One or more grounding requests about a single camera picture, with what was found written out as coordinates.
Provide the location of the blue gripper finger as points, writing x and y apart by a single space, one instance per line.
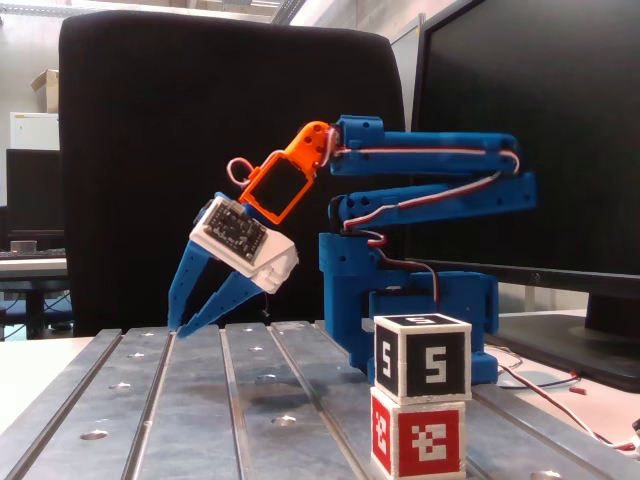
225 302
187 285

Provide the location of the black cube with white markers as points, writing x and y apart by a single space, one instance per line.
435 362

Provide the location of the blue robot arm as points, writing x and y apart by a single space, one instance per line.
345 290

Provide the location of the red cube with white markers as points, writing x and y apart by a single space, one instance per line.
430 442

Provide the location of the black office chair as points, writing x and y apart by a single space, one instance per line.
175 125

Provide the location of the black keyboard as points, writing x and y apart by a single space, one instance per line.
35 253

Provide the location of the grey round tape roll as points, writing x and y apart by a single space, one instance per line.
23 246

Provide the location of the small black background monitor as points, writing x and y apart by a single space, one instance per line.
32 190

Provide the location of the large black computer monitor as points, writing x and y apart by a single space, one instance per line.
525 75

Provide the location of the small red connector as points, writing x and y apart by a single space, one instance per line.
577 389

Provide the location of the white mount with circuit board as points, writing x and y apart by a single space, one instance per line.
230 232

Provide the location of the slotted metal base plate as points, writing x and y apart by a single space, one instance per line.
200 425

